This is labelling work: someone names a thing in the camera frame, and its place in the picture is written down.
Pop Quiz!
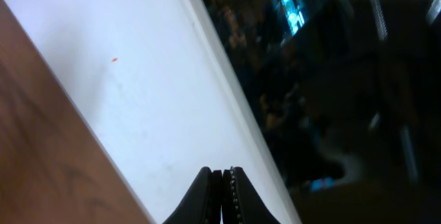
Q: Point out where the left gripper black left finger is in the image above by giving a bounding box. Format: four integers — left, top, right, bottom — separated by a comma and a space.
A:
163, 167, 221, 224

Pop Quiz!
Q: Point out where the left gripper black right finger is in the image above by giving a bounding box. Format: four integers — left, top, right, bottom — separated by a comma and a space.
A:
221, 167, 280, 224

